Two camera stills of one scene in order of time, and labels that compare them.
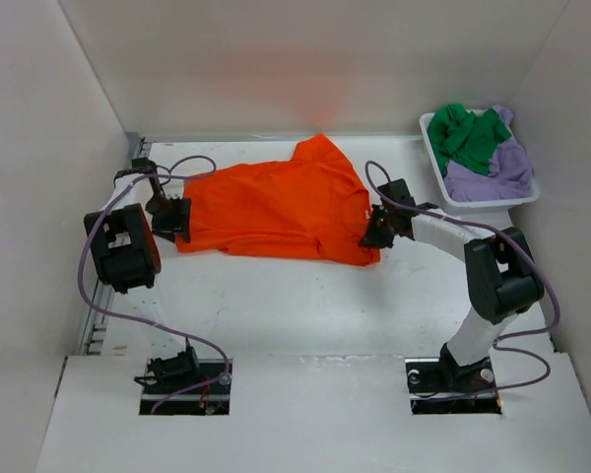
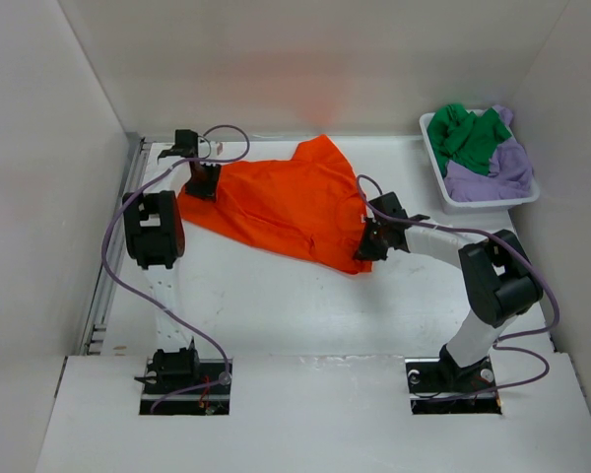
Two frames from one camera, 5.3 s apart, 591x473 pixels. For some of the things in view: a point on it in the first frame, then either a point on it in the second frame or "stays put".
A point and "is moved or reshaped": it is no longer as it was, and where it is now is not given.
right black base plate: (438, 387) stays put
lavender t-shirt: (510, 171) stays put
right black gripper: (371, 238) → (364, 250)
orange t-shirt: (309, 208) is moved or reshaped
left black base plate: (207, 392) stays put
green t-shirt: (465, 137) stays put
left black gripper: (177, 226) → (208, 192)
